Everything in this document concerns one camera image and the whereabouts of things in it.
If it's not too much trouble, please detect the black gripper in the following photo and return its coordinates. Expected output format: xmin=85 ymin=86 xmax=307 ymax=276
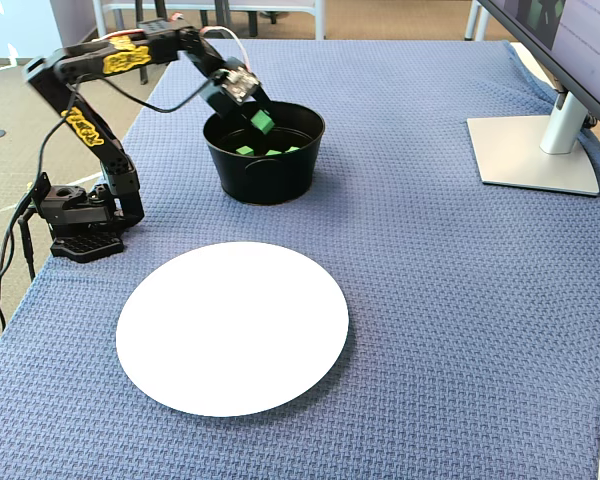
xmin=198 ymin=55 xmax=277 ymax=124

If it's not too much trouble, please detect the white round plate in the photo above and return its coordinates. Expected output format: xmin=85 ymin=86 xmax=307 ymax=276
xmin=115 ymin=241 xmax=350 ymax=418

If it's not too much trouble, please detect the black metal bucket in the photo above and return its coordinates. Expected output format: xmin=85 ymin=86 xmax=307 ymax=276
xmin=202 ymin=100 xmax=327 ymax=207

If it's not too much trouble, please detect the white table leg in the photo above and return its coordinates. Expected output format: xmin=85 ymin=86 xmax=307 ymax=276
xmin=462 ymin=0 xmax=489 ymax=44

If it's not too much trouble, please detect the blue woven table cloth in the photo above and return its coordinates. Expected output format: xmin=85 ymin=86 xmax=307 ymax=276
xmin=0 ymin=39 xmax=600 ymax=480

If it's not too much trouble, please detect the silver computer monitor with stand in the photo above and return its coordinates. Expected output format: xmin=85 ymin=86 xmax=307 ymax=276
xmin=467 ymin=0 xmax=600 ymax=198

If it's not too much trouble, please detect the small camera circuit board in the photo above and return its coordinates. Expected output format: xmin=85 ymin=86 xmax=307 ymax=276
xmin=221 ymin=67 xmax=261 ymax=106

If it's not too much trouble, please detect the black camera cable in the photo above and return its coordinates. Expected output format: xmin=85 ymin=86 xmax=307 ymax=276
xmin=29 ymin=72 xmax=216 ymax=201

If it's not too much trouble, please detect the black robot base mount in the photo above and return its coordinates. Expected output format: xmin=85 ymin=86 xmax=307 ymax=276
xmin=29 ymin=172 xmax=126 ymax=265

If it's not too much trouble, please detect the thin black plug cable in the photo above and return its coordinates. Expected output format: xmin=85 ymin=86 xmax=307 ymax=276
xmin=18 ymin=214 xmax=39 ymax=281

